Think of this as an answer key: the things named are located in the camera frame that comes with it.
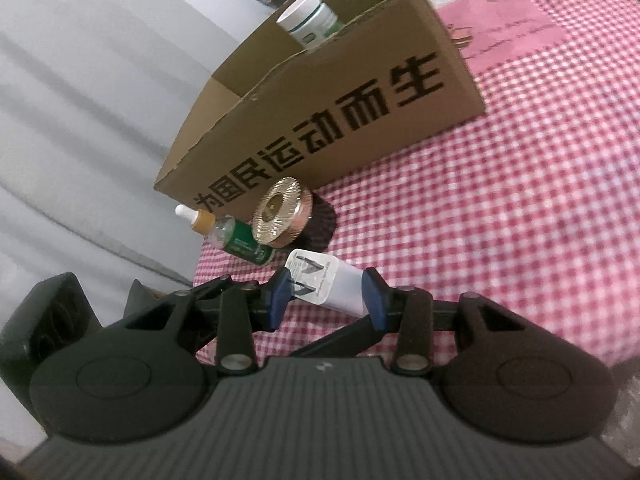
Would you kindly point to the red checkered tablecloth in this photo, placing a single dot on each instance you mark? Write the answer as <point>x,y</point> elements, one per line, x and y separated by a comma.
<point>500,210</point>

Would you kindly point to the gold-lidded cosmetic jar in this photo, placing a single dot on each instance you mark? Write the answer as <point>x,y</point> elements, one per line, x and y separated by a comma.
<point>275,210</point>

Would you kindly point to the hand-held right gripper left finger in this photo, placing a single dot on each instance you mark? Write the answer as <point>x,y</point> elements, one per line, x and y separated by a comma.
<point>280,300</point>

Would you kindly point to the brown cardboard box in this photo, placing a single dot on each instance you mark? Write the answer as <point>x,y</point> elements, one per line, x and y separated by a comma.
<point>350,85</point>

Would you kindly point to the white charger plug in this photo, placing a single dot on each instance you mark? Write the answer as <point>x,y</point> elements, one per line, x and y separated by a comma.
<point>335,285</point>

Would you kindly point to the green dropper bottle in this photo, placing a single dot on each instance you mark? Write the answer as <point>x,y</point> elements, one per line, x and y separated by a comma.
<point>240,245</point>

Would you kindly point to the white plastic bottle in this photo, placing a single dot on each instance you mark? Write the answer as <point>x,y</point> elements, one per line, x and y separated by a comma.
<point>305,15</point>

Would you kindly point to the white curtain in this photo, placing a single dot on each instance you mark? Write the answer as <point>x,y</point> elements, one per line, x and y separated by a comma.
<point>75,110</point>

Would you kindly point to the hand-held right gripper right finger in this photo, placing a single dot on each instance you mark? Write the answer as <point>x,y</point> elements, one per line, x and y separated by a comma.
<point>375,300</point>

